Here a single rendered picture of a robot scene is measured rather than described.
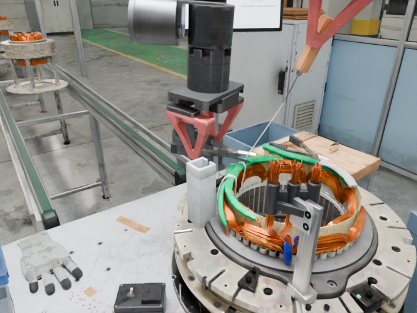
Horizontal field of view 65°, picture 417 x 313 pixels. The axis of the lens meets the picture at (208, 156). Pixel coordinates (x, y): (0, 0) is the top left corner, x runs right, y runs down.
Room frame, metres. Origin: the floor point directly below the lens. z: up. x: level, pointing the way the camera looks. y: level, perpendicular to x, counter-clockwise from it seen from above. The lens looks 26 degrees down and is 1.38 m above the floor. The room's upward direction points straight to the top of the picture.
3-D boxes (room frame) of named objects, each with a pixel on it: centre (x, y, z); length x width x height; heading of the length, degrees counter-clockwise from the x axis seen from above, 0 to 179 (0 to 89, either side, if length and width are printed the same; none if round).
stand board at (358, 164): (0.64, -0.23, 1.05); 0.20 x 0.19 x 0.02; 38
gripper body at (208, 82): (0.45, 0.00, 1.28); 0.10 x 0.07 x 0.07; 147
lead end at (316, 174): (0.26, -0.10, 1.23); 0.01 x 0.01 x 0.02
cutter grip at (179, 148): (0.44, 0.04, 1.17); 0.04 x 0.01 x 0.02; 70
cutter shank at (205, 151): (0.43, -0.01, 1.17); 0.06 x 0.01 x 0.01; 80
